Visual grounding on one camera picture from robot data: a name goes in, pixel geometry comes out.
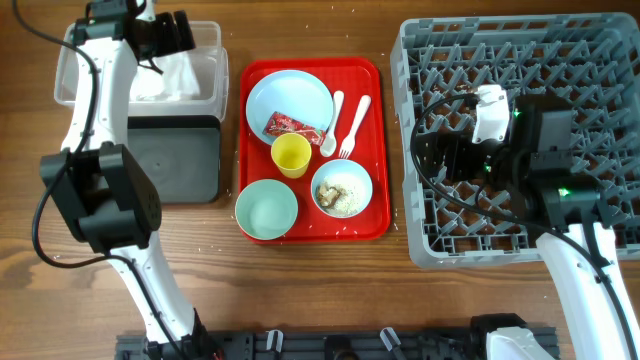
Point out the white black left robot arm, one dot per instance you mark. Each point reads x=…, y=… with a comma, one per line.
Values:
x=102, y=193

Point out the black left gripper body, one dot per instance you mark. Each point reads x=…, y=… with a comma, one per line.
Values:
x=163, y=35

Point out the light blue plate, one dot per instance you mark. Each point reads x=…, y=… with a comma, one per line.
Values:
x=294, y=93

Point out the clear plastic waste bin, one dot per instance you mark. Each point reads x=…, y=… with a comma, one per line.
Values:
x=210, y=62

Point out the white plastic spoon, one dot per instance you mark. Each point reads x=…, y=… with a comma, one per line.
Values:
x=329, y=144

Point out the black food waste tray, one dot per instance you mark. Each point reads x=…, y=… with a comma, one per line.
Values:
x=180, y=154

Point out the yellow plastic cup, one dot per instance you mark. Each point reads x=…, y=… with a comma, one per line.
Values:
x=291, y=153

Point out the mint green bowl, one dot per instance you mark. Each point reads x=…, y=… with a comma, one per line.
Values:
x=266, y=209

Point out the rice and food scraps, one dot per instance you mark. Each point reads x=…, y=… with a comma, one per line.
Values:
x=340, y=195

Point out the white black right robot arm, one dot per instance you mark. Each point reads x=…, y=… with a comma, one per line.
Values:
x=523, y=147

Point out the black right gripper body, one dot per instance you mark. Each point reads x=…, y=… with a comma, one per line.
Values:
x=455, y=157

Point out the grey dishwasher rack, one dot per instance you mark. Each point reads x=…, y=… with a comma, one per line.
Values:
x=591, y=60

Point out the red snack wrapper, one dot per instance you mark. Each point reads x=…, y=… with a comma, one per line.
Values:
x=280, y=124

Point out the white crumpled tissue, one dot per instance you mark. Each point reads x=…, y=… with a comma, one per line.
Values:
x=177, y=81

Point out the light blue rice bowl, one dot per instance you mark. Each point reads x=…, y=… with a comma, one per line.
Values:
x=343, y=166

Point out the red serving tray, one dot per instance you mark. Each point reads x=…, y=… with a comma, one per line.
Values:
x=355, y=77

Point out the white plastic fork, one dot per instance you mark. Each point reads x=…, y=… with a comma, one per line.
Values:
x=349, y=141

